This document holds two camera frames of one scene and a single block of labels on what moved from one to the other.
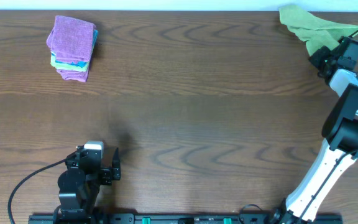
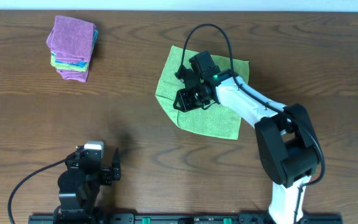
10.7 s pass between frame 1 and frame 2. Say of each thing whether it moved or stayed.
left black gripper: stayed
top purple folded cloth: stayed
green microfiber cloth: moved
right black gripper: moved
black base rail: stayed
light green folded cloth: stayed
